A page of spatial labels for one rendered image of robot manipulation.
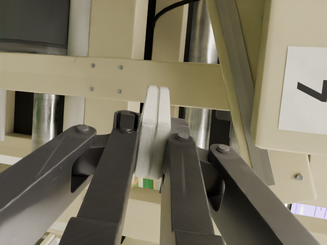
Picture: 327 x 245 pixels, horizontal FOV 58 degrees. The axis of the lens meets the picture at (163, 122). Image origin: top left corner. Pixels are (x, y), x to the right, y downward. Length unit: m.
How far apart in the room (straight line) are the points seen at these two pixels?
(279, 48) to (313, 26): 0.04
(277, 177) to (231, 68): 0.18
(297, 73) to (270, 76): 0.03
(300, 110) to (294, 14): 0.10
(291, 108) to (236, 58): 0.16
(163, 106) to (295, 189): 0.37
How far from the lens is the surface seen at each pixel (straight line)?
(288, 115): 0.35
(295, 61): 0.35
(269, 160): 0.49
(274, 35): 0.35
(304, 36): 0.36
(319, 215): 4.26
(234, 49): 0.48
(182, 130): 0.16
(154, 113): 0.15
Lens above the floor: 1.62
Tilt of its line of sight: 15 degrees down
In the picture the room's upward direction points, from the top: 96 degrees clockwise
